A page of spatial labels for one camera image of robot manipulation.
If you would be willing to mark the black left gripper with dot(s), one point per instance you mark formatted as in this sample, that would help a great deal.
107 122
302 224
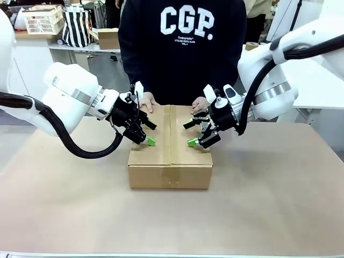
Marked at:
123 113

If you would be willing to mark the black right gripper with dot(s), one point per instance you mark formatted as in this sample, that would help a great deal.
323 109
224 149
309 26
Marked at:
223 115

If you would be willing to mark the brown cardboard box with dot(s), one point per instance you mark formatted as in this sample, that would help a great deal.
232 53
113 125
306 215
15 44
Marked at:
145 174

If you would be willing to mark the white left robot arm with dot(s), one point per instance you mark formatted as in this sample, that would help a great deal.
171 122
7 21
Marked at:
70 91

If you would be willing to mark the person's left forearm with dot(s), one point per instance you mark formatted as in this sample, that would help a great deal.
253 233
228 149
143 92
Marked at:
231 75

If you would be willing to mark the person's right forearm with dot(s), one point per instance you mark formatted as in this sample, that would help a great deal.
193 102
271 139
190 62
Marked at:
131 75

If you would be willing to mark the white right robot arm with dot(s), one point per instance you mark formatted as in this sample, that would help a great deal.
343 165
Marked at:
282 107

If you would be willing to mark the small cardboard box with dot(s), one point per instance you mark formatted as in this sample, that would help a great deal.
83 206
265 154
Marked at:
108 40

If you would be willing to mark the person's left hand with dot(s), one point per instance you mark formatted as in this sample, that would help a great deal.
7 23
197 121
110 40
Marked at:
199 104

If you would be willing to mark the person's right hand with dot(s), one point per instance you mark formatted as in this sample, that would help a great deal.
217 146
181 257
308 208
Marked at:
148 100

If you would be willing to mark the brown packing tape strip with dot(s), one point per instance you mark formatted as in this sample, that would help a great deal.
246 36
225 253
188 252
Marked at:
170 134

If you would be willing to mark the person in black sweatshirt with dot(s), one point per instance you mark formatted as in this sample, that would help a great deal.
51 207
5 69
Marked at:
182 67

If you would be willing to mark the brown tape roll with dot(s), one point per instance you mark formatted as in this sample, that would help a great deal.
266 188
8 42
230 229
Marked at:
251 47

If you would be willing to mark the white desk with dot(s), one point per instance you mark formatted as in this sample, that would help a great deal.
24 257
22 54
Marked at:
80 47

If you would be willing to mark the person in dark clothes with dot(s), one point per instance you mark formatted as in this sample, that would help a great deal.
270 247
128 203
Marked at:
115 13

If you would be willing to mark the black white striped bag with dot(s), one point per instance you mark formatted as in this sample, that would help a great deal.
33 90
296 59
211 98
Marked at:
76 29

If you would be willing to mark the person in beige top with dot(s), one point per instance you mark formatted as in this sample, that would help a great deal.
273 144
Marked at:
258 16

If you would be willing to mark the white cabinet wooden top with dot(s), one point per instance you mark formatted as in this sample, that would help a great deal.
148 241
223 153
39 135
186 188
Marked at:
29 59

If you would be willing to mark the white standing panel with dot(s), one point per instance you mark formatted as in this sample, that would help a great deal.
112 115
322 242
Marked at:
280 18

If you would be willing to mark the white plastic basket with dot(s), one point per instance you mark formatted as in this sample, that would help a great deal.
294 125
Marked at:
43 22

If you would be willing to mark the black tripod stand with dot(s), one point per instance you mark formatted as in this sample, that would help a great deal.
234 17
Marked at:
297 10

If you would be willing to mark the white rounded object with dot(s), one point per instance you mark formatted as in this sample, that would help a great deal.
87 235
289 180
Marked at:
19 20

